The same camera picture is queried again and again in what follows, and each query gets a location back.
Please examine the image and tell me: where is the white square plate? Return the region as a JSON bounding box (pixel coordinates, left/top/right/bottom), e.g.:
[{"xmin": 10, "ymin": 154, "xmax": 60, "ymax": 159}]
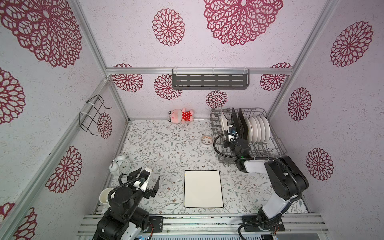
[
  {"xmin": 220, "ymin": 109, "xmax": 228, "ymax": 133},
  {"xmin": 184, "ymin": 170, "xmax": 224, "ymax": 209}
]

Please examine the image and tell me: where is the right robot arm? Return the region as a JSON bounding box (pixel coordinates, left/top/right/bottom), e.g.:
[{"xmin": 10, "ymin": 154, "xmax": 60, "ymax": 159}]
[{"xmin": 213, "ymin": 132, "xmax": 309, "ymax": 221}]

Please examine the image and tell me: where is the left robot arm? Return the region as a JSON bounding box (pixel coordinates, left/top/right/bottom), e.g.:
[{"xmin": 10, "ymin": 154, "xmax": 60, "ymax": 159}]
[{"xmin": 93, "ymin": 168, "xmax": 164, "ymax": 240}]

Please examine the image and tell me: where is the round white plate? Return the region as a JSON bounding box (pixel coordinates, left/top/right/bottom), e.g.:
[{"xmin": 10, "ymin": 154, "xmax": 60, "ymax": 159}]
[
  {"xmin": 259, "ymin": 117, "xmax": 266, "ymax": 143},
  {"xmin": 249, "ymin": 117, "xmax": 259, "ymax": 143},
  {"xmin": 245, "ymin": 118, "xmax": 253, "ymax": 143},
  {"xmin": 255, "ymin": 117, "xmax": 262, "ymax": 143},
  {"xmin": 262, "ymin": 116, "xmax": 271, "ymax": 143}
]

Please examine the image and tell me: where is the white alarm clock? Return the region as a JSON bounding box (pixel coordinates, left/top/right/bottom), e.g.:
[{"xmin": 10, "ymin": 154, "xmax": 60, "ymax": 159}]
[{"xmin": 109, "ymin": 153, "xmax": 131, "ymax": 176}]

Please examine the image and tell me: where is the front black square plate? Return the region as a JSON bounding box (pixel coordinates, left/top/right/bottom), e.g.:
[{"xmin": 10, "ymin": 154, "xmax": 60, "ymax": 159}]
[{"xmin": 231, "ymin": 108, "xmax": 240, "ymax": 134}]

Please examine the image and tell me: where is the black square plate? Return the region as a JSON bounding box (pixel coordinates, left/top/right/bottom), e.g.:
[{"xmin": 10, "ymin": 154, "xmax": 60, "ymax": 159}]
[
  {"xmin": 231, "ymin": 108, "xmax": 240, "ymax": 134},
  {"xmin": 238, "ymin": 108, "xmax": 249, "ymax": 141}
]

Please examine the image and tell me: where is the rear black square plate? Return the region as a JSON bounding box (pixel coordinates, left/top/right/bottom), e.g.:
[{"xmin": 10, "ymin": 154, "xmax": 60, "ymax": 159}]
[{"xmin": 238, "ymin": 108, "xmax": 249, "ymax": 141}]

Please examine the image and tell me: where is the tape roll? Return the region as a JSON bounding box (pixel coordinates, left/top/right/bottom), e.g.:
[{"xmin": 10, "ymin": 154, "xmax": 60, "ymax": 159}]
[{"xmin": 201, "ymin": 135, "xmax": 214, "ymax": 146}]

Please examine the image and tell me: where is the white cup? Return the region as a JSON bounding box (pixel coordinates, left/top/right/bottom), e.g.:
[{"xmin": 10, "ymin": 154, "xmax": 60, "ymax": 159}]
[{"xmin": 99, "ymin": 188, "xmax": 113, "ymax": 210}]

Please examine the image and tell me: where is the pink plush toy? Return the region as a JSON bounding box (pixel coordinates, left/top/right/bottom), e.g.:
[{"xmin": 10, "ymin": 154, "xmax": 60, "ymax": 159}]
[{"xmin": 168, "ymin": 108, "xmax": 195, "ymax": 124}]

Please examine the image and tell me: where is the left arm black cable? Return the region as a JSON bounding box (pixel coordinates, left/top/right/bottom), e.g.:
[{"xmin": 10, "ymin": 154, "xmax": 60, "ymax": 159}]
[{"xmin": 106, "ymin": 173, "xmax": 146, "ymax": 211}]

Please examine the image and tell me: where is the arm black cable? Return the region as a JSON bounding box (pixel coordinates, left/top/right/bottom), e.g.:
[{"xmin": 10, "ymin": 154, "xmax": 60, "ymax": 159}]
[
  {"xmin": 212, "ymin": 132, "xmax": 304, "ymax": 240},
  {"xmin": 106, "ymin": 173, "xmax": 146, "ymax": 211}
]

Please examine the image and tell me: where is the grey wire dish rack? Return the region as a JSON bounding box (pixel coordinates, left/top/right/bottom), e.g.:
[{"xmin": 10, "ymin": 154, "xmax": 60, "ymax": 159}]
[{"xmin": 210, "ymin": 108, "xmax": 287, "ymax": 165}]

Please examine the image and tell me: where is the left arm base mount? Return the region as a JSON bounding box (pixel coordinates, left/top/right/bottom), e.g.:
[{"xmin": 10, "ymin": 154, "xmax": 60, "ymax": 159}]
[{"xmin": 144, "ymin": 216, "xmax": 164, "ymax": 234}]

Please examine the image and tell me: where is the black wire wall rack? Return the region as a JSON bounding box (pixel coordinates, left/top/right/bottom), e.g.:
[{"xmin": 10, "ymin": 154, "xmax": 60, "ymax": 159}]
[{"xmin": 79, "ymin": 95, "xmax": 113, "ymax": 139}]

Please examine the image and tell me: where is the grey wall shelf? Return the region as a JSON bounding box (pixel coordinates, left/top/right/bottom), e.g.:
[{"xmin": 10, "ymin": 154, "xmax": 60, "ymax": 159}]
[{"xmin": 171, "ymin": 69, "xmax": 250, "ymax": 90}]

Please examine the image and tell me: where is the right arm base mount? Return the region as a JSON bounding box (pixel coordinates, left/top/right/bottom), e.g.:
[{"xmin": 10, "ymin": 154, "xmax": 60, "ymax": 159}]
[{"xmin": 242, "ymin": 214, "xmax": 285, "ymax": 232}]

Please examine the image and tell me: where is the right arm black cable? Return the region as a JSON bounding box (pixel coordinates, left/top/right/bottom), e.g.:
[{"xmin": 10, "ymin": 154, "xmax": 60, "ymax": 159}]
[{"xmin": 212, "ymin": 132, "xmax": 304, "ymax": 240}]

